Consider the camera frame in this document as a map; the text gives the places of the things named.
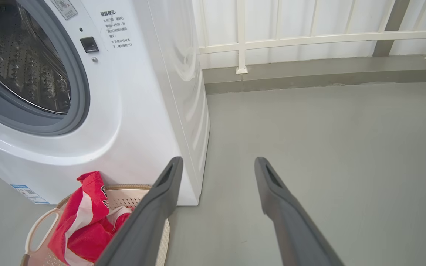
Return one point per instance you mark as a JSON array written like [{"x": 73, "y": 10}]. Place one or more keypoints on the white metal railing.
[{"x": 309, "y": 38}]

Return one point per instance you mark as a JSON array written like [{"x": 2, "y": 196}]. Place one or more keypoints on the grey warning sticker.
[{"x": 64, "y": 8}]

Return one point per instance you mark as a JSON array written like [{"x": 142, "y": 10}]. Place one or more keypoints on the red and white garment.
[{"x": 83, "y": 229}]

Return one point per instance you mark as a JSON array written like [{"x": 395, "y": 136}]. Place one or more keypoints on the blue energy label sticker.
[{"x": 30, "y": 194}]

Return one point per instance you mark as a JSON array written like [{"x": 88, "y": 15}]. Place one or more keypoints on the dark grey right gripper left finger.
[{"x": 146, "y": 221}]

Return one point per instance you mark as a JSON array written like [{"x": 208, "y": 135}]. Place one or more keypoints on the white washing machine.
[{"x": 131, "y": 122}]

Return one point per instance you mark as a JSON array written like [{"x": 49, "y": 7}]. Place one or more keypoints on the black door latch socket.
[{"x": 89, "y": 44}]

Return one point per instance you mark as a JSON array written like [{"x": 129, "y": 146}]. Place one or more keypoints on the cream perforated laundry basket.
[{"x": 128, "y": 197}]

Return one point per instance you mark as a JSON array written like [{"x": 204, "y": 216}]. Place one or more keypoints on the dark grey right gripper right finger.
[{"x": 290, "y": 225}]

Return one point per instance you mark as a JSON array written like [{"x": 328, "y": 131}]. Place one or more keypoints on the grey square post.
[{"x": 390, "y": 29}]

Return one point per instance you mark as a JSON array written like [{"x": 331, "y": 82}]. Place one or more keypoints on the washing machine drum opening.
[{"x": 24, "y": 66}]

